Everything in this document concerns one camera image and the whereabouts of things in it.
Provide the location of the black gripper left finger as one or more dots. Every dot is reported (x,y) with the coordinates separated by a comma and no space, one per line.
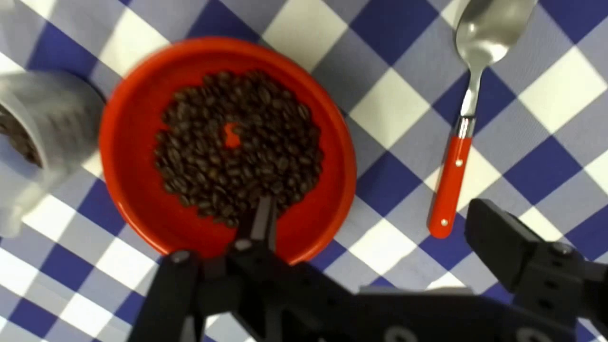
(254,272)

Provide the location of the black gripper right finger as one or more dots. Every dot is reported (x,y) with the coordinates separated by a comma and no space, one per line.
(525,253)

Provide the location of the red bowl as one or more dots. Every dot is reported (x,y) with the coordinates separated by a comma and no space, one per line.
(134,139)

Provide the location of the coffee beans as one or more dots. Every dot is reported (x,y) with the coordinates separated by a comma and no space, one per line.
(254,126)

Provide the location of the blue white checkered tablecloth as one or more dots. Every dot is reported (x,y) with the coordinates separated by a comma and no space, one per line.
(392,107)

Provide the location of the clear plastic cup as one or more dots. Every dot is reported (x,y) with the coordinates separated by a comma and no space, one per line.
(58,120)

